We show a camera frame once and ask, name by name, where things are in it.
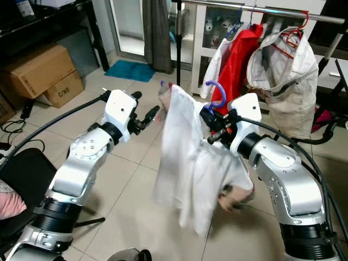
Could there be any teal floor mat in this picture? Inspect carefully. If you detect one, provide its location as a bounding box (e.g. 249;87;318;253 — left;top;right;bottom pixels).
104;60;156;83

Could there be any plain cardboard box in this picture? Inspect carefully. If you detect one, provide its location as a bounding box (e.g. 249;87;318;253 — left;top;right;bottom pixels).
0;43;77;90

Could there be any red hanger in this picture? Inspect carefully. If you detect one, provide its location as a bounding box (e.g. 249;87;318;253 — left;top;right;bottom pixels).
272;10;310;59

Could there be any black power adapter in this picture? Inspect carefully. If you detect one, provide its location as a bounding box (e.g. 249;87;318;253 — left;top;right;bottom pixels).
22;100;33;120

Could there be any black table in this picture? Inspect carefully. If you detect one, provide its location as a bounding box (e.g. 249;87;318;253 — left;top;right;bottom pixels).
0;0;109;71

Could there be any red garment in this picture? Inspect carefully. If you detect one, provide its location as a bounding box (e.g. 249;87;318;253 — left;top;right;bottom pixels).
212;23;264;115

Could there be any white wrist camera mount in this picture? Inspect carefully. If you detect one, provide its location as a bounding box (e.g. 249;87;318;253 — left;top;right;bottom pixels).
228;92;263;156
104;90;140;143

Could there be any white box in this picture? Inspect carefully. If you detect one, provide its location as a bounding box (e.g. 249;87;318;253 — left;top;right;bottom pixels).
41;0;77;9

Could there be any white garment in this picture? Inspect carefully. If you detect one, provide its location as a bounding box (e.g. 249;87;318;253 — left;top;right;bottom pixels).
200;37;232;100

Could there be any grey panel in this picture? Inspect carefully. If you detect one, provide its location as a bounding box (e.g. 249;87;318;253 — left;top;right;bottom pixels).
63;27;101;74

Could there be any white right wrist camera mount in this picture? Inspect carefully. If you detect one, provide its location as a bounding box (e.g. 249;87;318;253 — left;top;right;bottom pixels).
228;92;263;156

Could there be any glass sliding door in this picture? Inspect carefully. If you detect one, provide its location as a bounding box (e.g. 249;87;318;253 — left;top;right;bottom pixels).
106;0;177;60

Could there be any chrome and black clothes rack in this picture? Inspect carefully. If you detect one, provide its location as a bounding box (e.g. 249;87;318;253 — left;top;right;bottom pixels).
174;0;348;88

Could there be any black chair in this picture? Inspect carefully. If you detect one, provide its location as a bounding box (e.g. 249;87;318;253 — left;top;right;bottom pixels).
0;148;107;243

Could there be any black floor cable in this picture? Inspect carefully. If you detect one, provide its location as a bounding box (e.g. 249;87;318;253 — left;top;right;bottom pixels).
0;120;29;156

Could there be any person in pink clothes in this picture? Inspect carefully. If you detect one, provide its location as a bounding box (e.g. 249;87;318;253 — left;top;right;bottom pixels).
0;182;28;219

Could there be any grey curtain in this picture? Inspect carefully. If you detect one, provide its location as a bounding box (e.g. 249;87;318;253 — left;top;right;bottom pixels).
141;0;173;74

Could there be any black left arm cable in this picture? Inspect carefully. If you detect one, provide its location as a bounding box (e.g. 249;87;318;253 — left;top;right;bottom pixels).
0;94;109;164

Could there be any white T-shirt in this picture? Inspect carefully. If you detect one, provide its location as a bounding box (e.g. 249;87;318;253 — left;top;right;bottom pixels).
152;84;255;237

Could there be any beige jacket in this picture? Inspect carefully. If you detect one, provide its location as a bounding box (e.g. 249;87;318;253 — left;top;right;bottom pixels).
246;26;320;139

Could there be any cardboard box with label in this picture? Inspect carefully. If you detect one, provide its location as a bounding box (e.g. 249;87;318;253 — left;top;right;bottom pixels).
0;95;17;123

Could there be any black metal stand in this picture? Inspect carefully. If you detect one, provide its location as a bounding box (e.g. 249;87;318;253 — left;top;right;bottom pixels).
313;52;348;145

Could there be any grey robot leg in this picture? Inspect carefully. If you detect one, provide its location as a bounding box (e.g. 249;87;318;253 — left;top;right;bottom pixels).
122;247;153;261

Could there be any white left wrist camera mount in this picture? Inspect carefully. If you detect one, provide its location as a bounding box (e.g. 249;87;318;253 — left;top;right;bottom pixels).
104;90;140;143

